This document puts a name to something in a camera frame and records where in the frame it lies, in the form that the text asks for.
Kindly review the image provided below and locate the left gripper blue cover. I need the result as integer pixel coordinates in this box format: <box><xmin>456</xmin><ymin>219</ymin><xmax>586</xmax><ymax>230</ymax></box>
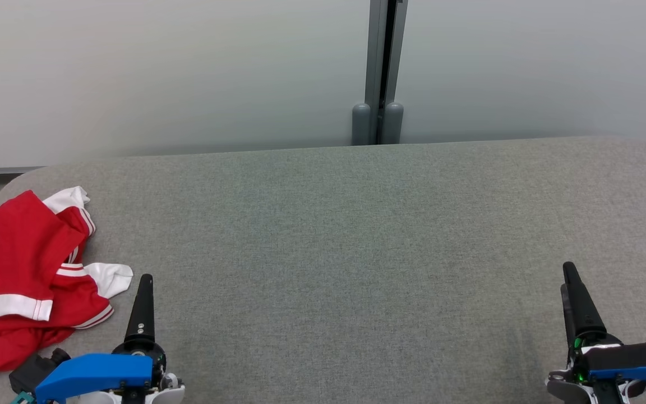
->
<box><xmin>35</xmin><ymin>274</ymin><xmax>167</xmax><ymax>402</ymax></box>

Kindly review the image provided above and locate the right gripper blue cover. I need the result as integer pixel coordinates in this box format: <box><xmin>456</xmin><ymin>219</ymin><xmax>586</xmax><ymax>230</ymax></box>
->
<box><xmin>560</xmin><ymin>261</ymin><xmax>646</xmax><ymax>388</ymax></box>

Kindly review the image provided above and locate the red white number jersey shirt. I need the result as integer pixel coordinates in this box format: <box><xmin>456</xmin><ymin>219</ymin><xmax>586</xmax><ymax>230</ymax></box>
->
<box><xmin>0</xmin><ymin>186</ymin><xmax>133</xmax><ymax>330</ymax></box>

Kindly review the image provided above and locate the grey partition base rail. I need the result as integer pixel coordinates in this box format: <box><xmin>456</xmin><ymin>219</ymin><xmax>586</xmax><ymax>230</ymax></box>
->
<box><xmin>0</xmin><ymin>163</ymin><xmax>43</xmax><ymax>196</ymax></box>

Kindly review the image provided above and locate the grey cylinder post foot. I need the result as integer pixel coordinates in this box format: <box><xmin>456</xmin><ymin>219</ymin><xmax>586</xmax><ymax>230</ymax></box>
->
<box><xmin>352</xmin><ymin>103</ymin><xmax>371</xmax><ymax>146</ymax></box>
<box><xmin>384</xmin><ymin>102</ymin><xmax>404</xmax><ymax>145</ymax></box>

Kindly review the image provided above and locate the grey partition post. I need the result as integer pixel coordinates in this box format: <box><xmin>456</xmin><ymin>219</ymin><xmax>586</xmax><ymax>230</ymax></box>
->
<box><xmin>364</xmin><ymin>0</ymin><xmax>409</xmax><ymax>145</ymax></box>

